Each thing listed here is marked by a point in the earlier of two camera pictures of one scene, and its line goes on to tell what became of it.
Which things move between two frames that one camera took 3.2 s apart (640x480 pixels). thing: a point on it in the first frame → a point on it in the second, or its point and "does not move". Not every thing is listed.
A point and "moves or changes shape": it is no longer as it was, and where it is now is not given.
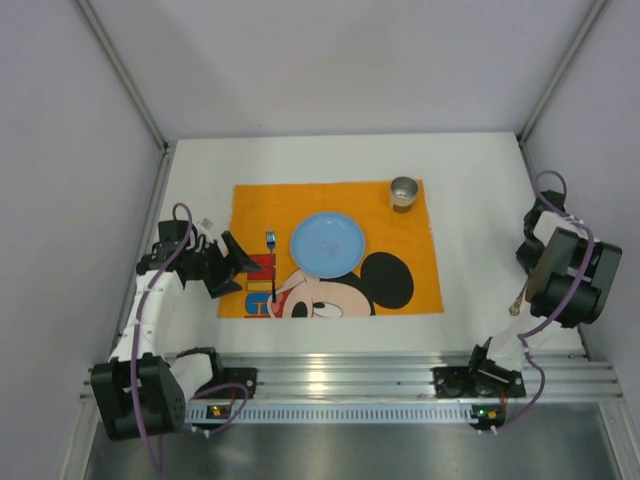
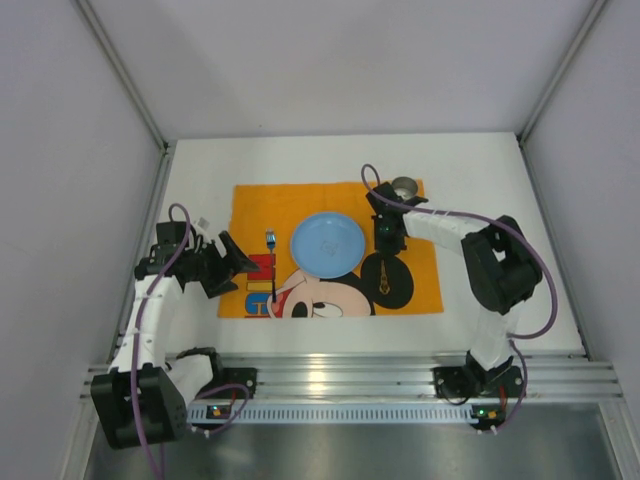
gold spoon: (515, 308) moves or changes shape
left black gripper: (220, 267) does not move
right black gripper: (545, 270) → (388, 243)
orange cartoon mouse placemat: (398, 272) does not move
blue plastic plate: (328, 245) does not move
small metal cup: (403, 190) does not move
